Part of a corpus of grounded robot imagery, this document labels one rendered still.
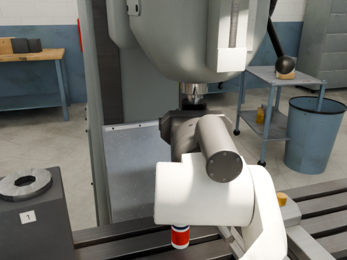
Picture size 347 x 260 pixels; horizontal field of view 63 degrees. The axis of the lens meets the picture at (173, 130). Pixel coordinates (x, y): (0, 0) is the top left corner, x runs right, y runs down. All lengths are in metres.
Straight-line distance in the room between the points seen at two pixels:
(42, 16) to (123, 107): 3.89
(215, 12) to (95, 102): 0.58
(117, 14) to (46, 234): 0.41
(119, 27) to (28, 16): 4.17
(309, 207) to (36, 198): 0.66
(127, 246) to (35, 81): 4.28
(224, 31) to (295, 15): 5.57
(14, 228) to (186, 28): 0.42
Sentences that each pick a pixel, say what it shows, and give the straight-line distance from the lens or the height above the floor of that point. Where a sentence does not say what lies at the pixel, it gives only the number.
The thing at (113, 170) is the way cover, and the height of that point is 0.96.
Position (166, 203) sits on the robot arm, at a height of 1.24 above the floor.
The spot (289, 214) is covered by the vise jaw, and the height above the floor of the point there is 1.03.
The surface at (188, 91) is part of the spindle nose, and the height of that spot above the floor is 1.29.
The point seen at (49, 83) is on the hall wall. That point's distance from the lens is 4.80.
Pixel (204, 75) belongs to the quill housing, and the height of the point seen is 1.33.
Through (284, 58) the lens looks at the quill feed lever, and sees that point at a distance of 0.48.
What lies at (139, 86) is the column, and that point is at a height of 1.20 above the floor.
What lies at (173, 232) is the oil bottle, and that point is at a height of 0.97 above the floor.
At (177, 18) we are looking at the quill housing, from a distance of 0.38.
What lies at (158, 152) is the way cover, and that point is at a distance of 0.90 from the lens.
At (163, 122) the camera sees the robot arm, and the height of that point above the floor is 1.24.
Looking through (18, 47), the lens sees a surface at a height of 0.96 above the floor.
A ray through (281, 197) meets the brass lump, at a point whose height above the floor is 1.06.
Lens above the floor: 1.41
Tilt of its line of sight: 23 degrees down
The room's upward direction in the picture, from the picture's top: straight up
